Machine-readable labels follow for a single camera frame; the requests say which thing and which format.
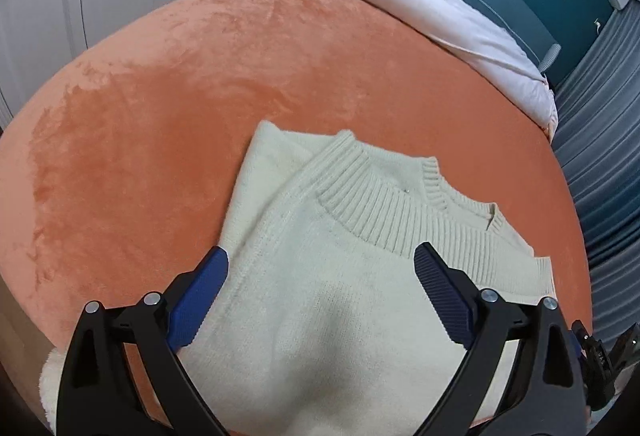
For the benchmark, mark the white fluffy blanket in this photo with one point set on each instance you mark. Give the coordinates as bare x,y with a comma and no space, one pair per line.
49,383

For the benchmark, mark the orange velvet bedspread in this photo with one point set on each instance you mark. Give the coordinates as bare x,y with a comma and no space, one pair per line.
116,175

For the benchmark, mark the pale pink duvet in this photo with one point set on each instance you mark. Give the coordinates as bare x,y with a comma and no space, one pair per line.
486,47

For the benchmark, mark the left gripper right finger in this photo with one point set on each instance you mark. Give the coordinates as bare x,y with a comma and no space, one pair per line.
520,374

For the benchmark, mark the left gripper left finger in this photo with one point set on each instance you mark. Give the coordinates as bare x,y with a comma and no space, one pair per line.
97,393

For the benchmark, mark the cream knit cardigan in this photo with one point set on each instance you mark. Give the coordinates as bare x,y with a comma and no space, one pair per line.
321,327

